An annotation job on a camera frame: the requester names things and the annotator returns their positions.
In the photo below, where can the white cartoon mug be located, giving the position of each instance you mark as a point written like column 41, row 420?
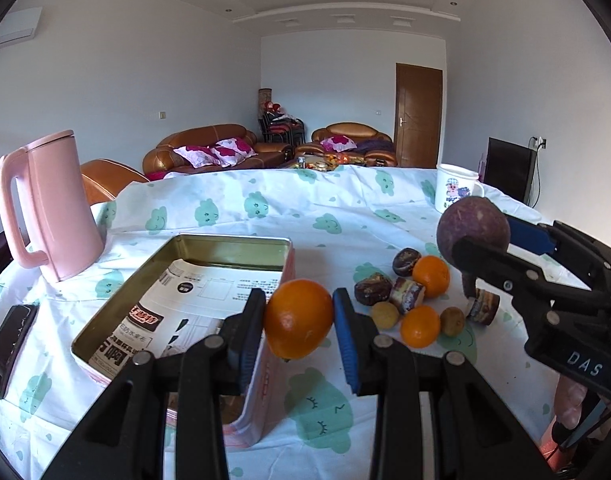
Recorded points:
column 453, row 184

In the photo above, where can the large orange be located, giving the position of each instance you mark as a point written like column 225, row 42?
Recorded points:
column 434, row 274
column 298, row 317

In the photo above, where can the pink cushion on armchair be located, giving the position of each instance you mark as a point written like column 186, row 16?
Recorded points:
column 338, row 143

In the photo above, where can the pink electric kettle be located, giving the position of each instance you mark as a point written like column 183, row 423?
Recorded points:
column 45, row 215

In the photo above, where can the brown leather sofa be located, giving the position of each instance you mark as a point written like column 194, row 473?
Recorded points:
column 162, row 160

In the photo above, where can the purple passion fruit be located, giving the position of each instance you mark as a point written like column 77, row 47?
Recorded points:
column 472, row 216

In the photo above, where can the small layered cake jar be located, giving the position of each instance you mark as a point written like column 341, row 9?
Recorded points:
column 482, row 307

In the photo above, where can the right hand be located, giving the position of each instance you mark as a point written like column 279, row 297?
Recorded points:
column 569, row 396

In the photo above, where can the small tan fruit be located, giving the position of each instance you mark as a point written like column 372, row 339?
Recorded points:
column 385, row 315

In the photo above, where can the small orange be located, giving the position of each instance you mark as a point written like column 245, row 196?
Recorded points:
column 420, row 327

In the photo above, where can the black smartphone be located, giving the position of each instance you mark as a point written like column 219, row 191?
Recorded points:
column 13, row 332

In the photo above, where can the brown wooden door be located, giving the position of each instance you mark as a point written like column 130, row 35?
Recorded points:
column 418, row 115

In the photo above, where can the pink floral cushion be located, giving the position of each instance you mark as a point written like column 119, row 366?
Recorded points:
column 198, row 156
column 230, row 152

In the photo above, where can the white cloud-print tablecloth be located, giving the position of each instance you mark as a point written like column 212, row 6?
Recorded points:
column 337, row 227

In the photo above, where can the dark wrapped date candy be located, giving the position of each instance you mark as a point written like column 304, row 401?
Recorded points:
column 404, row 262

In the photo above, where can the brown leather chair back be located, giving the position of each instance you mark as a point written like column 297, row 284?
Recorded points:
column 104, row 179

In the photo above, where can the stacked dark chairs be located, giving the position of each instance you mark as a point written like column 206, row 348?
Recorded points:
column 275, row 124

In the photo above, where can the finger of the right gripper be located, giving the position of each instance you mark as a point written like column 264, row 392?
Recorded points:
column 584, row 256
column 523, row 280

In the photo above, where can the brown leather armchair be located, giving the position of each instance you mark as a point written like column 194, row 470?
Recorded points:
column 376, row 148

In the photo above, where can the small yellow-green kiwi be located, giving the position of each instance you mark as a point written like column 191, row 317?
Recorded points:
column 452, row 321

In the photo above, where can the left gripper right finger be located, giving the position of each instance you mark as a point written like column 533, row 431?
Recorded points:
column 437, row 418

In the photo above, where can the black television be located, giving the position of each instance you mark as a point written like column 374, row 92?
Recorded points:
column 509, row 167

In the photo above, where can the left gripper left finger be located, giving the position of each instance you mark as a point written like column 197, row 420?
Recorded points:
column 122, row 434

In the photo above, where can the pink biscuit tin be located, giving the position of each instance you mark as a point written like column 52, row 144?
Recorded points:
column 238, row 252

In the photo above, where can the white air conditioner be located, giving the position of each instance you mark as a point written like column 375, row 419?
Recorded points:
column 19, row 26

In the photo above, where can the printed paper leaflet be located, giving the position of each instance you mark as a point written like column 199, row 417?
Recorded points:
column 185, row 304

